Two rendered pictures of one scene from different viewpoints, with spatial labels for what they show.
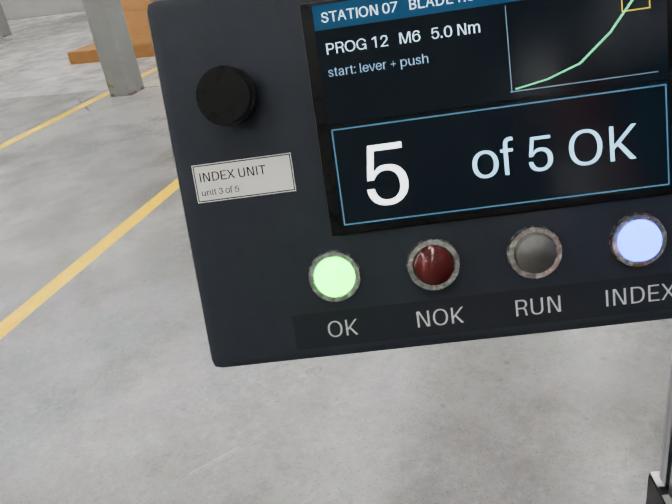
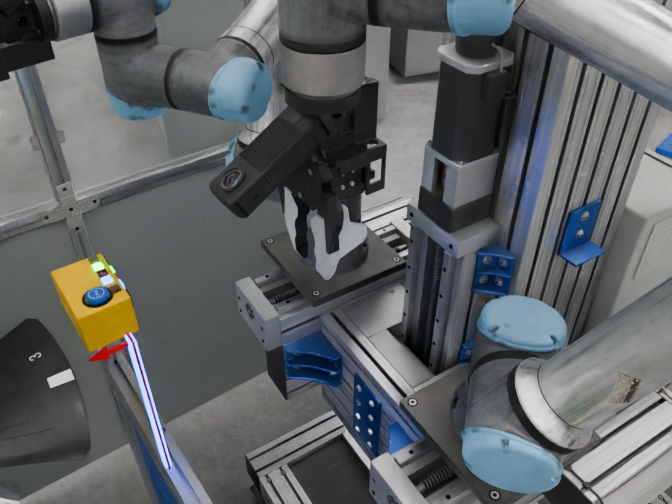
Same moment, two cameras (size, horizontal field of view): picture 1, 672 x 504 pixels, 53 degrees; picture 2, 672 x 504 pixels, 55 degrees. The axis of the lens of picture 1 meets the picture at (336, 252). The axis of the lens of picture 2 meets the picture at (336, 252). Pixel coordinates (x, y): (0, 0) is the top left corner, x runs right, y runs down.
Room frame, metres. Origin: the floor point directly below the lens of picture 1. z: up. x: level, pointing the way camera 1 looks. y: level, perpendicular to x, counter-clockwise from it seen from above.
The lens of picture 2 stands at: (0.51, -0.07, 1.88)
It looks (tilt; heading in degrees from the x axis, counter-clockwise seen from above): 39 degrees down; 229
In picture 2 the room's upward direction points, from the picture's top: straight up
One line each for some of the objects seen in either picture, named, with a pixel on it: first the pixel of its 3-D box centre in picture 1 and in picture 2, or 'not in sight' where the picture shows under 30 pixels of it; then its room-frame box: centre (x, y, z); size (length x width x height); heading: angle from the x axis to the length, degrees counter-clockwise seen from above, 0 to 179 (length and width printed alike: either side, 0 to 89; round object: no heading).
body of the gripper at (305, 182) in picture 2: not in sight; (330, 140); (0.15, -0.49, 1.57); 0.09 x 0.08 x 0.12; 175
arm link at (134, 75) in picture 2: not in sight; (144, 73); (0.19, -0.82, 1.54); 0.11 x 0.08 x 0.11; 117
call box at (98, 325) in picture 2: not in sight; (95, 303); (0.27, -1.05, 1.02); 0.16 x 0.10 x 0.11; 85
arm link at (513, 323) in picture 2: not in sight; (516, 349); (-0.08, -0.37, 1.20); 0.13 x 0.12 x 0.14; 35
